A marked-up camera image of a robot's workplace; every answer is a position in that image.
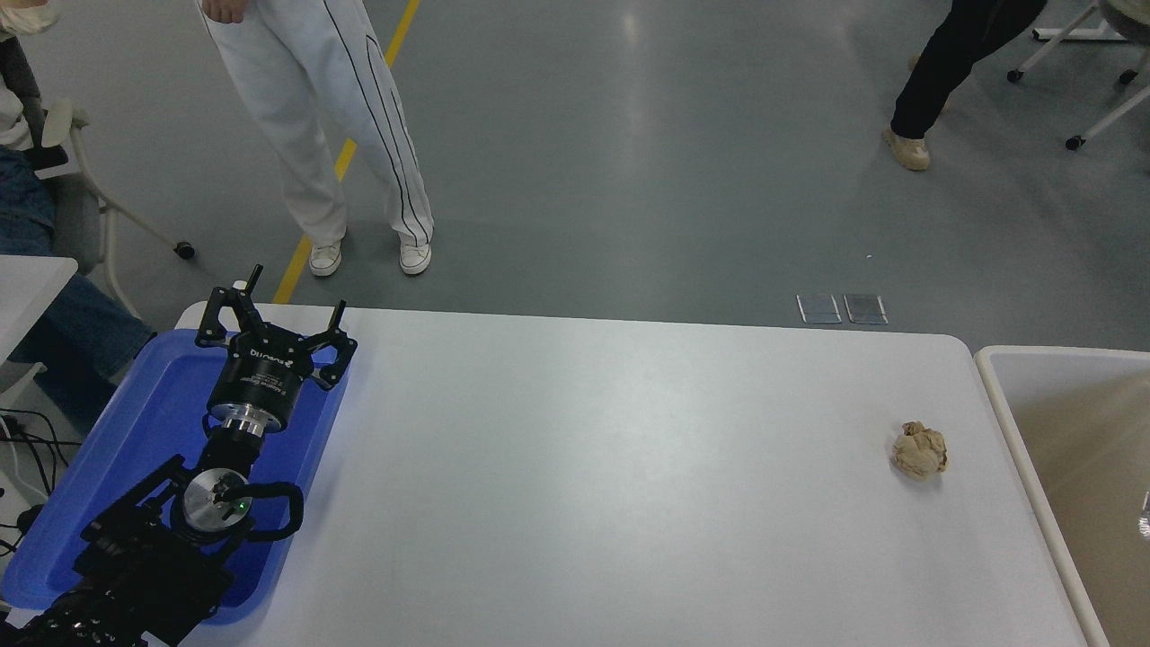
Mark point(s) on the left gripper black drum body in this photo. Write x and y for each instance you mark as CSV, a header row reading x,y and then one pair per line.
x,y
256,383

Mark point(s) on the silver foil plate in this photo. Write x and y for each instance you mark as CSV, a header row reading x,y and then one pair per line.
x,y
1145,517

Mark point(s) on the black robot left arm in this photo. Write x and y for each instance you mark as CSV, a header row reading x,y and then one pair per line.
x,y
135,566

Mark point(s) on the clear floor plate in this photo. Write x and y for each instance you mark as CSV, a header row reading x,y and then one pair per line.
x,y
819,309
866,309

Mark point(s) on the person's hand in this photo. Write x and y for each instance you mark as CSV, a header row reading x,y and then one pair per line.
x,y
225,9

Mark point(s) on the blue plastic tray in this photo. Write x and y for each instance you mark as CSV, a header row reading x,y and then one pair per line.
x,y
162,404

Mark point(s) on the person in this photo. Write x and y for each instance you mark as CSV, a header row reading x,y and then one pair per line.
x,y
305,108
63,314
952,54

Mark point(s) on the white rolling chair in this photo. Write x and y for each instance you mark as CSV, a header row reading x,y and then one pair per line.
x,y
76,225
1078,34

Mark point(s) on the small white side table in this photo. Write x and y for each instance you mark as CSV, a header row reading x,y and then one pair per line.
x,y
27,288

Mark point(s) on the crumpled tan paper ball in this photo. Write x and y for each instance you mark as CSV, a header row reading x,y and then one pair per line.
x,y
920,451

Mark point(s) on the large pale bin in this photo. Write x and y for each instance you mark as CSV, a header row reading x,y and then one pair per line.
x,y
1087,467

